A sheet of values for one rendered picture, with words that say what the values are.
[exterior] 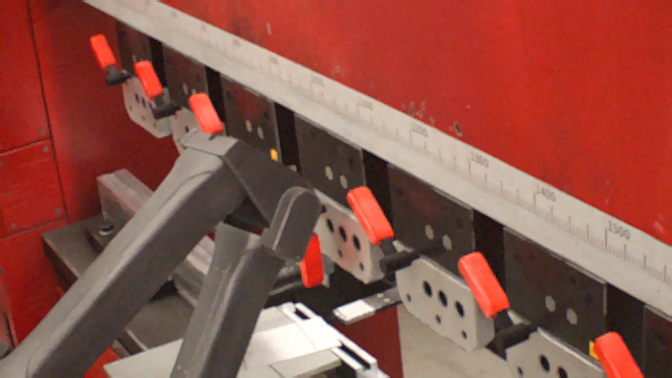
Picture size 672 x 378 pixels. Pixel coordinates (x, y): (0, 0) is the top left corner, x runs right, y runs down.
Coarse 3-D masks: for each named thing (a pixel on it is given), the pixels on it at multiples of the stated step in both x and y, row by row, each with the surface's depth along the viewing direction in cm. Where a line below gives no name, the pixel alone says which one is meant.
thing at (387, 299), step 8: (392, 288) 182; (376, 296) 181; (384, 296) 181; (392, 296) 180; (352, 304) 180; (360, 304) 179; (368, 304) 179; (376, 304) 179; (384, 304) 179; (392, 304) 179; (400, 304) 180; (336, 312) 178; (344, 312) 178; (352, 312) 177; (360, 312) 177; (368, 312) 177; (376, 312) 178; (344, 320) 176; (352, 320) 176
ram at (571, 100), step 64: (192, 0) 170; (256, 0) 153; (320, 0) 138; (384, 0) 127; (448, 0) 117; (512, 0) 108; (576, 0) 100; (640, 0) 93; (320, 64) 143; (384, 64) 131; (448, 64) 120; (512, 64) 111; (576, 64) 103; (640, 64) 95; (448, 128) 124; (512, 128) 114; (576, 128) 105; (640, 128) 98; (448, 192) 127; (576, 192) 108; (640, 192) 100; (576, 256) 110
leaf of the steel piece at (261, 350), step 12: (252, 336) 175; (264, 336) 175; (276, 336) 174; (288, 336) 174; (300, 336) 174; (252, 348) 172; (264, 348) 172; (276, 348) 171; (288, 348) 171; (300, 348) 171; (312, 348) 170; (252, 360) 169; (264, 360) 169; (276, 360) 168
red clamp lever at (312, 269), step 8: (312, 240) 151; (312, 248) 151; (320, 248) 152; (304, 256) 152; (312, 256) 152; (320, 256) 153; (304, 264) 152; (312, 264) 152; (320, 264) 153; (304, 272) 153; (312, 272) 152; (320, 272) 153; (304, 280) 153; (312, 280) 153; (320, 280) 153
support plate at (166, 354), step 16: (272, 320) 179; (288, 320) 178; (144, 352) 174; (160, 352) 173; (176, 352) 173; (320, 352) 170; (112, 368) 171; (128, 368) 170; (144, 368) 170; (160, 368) 170; (240, 368) 168; (256, 368) 167; (288, 368) 167; (304, 368) 166; (320, 368) 167
